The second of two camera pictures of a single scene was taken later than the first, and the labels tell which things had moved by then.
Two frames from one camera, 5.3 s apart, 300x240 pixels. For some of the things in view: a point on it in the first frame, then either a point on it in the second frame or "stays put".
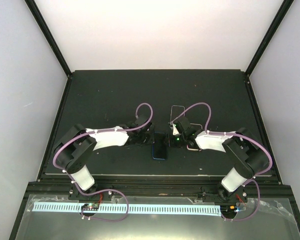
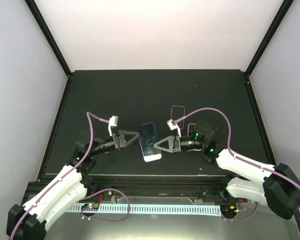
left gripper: (151, 141) -> (122, 142)
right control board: (228, 209) stays put
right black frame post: (286, 5) stays put
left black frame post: (33, 8) stays put
